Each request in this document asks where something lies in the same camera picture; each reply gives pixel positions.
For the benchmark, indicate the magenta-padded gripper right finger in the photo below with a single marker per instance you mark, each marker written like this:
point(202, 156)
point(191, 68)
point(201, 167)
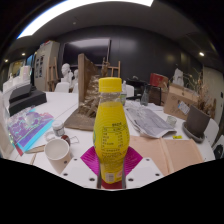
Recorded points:
point(145, 171)

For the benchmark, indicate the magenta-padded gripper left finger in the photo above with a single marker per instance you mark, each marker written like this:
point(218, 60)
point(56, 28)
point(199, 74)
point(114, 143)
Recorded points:
point(80, 171)

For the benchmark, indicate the yellow drink bottle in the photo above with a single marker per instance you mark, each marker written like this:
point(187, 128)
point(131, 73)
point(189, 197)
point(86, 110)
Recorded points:
point(111, 133)

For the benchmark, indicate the cream ceramic mug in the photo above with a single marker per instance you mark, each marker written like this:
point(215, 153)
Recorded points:
point(58, 156)

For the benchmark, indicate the white tape roll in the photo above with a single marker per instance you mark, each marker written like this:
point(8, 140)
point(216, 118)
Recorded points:
point(47, 136)

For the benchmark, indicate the small jar with white lid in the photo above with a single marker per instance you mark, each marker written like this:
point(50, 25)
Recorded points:
point(58, 128)

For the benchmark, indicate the plain wooden strip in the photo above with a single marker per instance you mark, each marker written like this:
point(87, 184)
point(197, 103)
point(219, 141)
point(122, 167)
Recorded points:
point(33, 159)
point(35, 149)

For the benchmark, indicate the crumpled newspaper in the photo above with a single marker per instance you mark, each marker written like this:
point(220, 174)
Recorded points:
point(148, 120)

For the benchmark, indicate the small glass jar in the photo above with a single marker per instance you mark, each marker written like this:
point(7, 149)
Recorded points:
point(171, 121)

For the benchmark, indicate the grey plant saucer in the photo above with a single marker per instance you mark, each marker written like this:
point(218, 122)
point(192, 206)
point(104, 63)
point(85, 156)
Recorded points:
point(188, 133)

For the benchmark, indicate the golden brown sculpture on board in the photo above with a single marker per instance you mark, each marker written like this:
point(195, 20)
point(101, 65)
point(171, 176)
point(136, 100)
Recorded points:
point(85, 106)

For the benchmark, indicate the purple colourful painting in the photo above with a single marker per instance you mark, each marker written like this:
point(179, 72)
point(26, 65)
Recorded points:
point(30, 128)

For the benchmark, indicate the clear glass bottle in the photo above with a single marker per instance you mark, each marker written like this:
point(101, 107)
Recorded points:
point(145, 96)

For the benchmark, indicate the black backpack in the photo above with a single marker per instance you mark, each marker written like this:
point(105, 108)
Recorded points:
point(219, 151)

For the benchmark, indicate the white chair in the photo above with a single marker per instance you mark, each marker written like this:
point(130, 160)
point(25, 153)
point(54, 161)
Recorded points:
point(62, 87)
point(75, 89)
point(211, 131)
point(130, 90)

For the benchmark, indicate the cardboard box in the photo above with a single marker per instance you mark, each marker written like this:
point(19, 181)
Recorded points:
point(176, 100)

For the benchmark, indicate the clear bottle with green label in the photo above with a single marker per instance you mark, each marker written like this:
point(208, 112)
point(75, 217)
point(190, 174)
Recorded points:
point(123, 95)

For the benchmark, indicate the black flat box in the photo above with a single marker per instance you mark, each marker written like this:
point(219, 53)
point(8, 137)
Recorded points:
point(20, 92)
point(31, 103)

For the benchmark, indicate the clear plastic cover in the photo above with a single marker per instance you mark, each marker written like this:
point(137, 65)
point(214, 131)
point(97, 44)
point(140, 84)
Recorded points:
point(5, 133)

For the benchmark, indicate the red box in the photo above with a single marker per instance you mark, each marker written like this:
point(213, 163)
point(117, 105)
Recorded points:
point(158, 80)

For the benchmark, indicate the white plaster bust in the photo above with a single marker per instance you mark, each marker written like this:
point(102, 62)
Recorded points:
point(66, 71)
point(75, 78)

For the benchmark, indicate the white plaster figure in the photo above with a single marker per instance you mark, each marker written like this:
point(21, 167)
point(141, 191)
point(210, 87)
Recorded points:
point(178, 77)

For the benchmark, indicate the wooden easel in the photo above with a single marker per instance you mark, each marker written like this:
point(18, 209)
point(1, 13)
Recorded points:
point(115, 68)
point(52, 75)

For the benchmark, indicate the round ceiling spotlights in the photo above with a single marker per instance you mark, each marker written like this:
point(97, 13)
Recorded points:
point(201, 54)

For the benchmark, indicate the long ceiling light strip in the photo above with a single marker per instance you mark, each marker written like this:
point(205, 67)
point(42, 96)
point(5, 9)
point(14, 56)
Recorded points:
point(83, 8)

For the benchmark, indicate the black wall screen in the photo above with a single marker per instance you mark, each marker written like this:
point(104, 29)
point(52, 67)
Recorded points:
point(86, 51)

